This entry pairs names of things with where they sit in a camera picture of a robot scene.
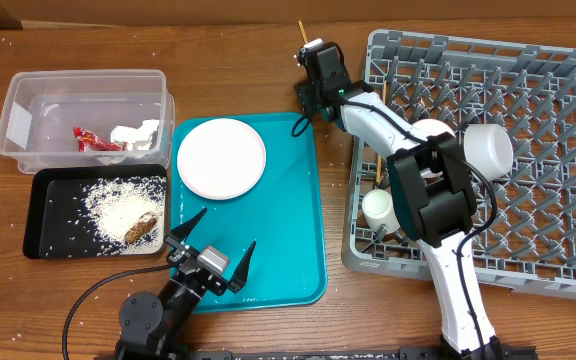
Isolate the white paper cup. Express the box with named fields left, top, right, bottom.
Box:
left=361, top=189, right=400, bottom=234

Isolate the brown food scrap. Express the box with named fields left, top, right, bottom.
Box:
left=124, top=212, right=157, bottom=244

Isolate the red snack wrapper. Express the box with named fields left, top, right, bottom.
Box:
left=73, top=127, right=126, bottom=152

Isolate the black plastic tray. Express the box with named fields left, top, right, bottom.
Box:
left=23, top=165, right=168, bottom=259

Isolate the white rice pile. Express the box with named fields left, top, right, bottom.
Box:
left=68, top=176, right=167, bottom=256

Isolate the teal plastic tray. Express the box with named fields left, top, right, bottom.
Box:
left=169, top=112, right=327, bottom=313

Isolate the small pink bowl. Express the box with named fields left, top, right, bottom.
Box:
left=411, top=118, right=457, bottom=179

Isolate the large white plate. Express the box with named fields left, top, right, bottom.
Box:
left=177, top=118, right=266, bottom=200

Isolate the crumpled white napkin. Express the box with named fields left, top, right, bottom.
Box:
left=110, top=119, right=159, bottom=151

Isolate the clear plastic bin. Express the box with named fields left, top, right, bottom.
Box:
left=0, top=69, right=175, bottom=174

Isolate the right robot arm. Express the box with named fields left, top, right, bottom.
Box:
left=295, top=39, right=504, bottom=359

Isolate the grey bowl with rice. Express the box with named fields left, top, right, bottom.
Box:
left=463, top=124, right=514, bottom=181

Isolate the grey dishwasher rack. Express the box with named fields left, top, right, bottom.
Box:
left=363, top=29, right=576, bottom=299

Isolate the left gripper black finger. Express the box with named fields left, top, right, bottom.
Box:
left=228, top=241, right=256, bottom=293
left=170, top=208, right=207, bottom=240

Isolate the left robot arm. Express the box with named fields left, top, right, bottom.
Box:
left=114, top=210, right=256, bottom=359

